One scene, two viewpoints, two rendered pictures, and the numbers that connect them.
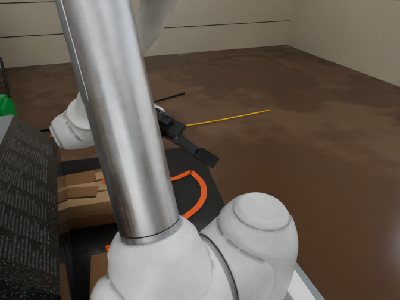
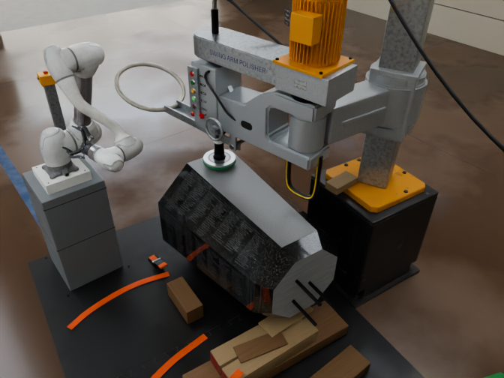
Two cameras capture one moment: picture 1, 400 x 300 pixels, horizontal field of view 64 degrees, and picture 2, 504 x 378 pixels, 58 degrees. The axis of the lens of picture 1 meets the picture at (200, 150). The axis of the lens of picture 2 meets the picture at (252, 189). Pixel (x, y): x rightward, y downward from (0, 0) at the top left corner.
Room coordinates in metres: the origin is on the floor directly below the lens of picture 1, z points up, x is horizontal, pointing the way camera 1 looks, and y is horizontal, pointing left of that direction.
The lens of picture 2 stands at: (3.13, 0.24, 2.50)
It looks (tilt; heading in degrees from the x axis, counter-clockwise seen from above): 37 degrees down; 160
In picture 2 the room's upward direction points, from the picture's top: 1 degrees clockwise
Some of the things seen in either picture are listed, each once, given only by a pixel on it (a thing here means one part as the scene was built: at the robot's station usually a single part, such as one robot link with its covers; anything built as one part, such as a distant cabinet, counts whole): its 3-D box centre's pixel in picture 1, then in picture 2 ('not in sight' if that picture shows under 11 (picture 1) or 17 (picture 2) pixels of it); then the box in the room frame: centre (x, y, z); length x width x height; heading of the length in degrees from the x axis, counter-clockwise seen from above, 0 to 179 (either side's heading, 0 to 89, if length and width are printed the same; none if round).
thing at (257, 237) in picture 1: (252, 247); (55, 145); (0.45, -0.10, 1.03); 0.18 x 0.16 x 0.22; 121
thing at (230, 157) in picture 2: not in sight; (219, 157); (0.67, 0.88, 0.88); 0.21 x 0.21 x 0.01
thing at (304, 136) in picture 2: not in sight; (307, 128); (1.24, 1.21, 1.35); 0.19 x 0.19 x 0.20
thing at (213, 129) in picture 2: not in sight; (217, 127); (0.84, 0.84, 1.20); 0.15 x 0.10 x 0.15; 30
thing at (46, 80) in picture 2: not in sight; (61, 133); (-0.63, -0.16, 0.54); 0.20 x 0.20 x 1.09; 13
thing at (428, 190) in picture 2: not in sight; (364, 224); (1.07, 1.84, 0.37); 0.66 x 0.66 x 0.74; 13
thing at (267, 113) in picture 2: not in sight; (265, 119); (1.02, 1.07, 1.31); 0.74 x 0.23 x 0.49; 30
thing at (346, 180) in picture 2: not in sight; (341, 182); (1.08, 1.58, 0.81); 0.20 x 0.10 x 0.05; 111
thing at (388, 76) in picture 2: not in sight; (391, 97); (1.07, 1.84, 1.36); 0.35 x 0.35 x 0.41
